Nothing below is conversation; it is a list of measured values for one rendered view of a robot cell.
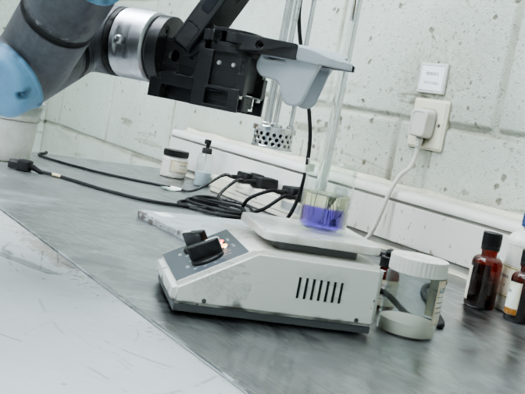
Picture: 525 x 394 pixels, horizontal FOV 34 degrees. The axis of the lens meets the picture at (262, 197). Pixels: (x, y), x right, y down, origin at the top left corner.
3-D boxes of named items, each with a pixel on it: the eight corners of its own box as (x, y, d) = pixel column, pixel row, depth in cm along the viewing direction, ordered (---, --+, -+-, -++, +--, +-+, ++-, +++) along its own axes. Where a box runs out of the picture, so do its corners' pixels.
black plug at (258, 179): (250, 187, 169) (252, 177, 168) (239, 184, 172) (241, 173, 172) (279, 191, 172) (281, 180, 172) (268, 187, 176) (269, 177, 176)
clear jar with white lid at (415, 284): (378, 334, 85) (394, 256, 84) (373, 320, 90) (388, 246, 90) (438, 346, 84) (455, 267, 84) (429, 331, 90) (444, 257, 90)
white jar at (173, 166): (154, 173, 201) (158, 146, 200) (173, 175, 205) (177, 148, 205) (171, 178, 197) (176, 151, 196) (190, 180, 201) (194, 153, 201)
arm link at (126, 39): (150, 13, 96) (111, 0, 88) (186, 19, 94) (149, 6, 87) (138, 80, 97) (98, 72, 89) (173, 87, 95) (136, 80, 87)
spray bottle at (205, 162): (190, 183, 194) (198, 137, 193) (205, 185, 196) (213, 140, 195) (195, 186, 191) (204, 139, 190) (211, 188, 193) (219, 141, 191)
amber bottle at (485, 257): (499, 311, 109) (516, 237, 108) (480, 310, 107) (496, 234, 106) (475, 302, 112) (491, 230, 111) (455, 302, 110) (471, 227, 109)
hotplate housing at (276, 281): (168, 313, 78) (183, 228, 77) (153, 280, 90) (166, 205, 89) (393, 341, 83) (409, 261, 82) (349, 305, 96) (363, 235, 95)
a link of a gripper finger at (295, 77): (342, 116, 84) (258, 99, 87) (355, 55, 83) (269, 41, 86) (333, 114, 81) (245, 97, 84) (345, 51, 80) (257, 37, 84)
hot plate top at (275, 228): (263, 239, 79) (266, 230, 79) (238, 218, 91) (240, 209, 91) (383, 257, 82) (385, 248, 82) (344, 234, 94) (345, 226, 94)
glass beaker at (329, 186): (297, 226, 89) (311, 150, 88) (348, 237, 89) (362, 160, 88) (289, 233, 83) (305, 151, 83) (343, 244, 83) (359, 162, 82)
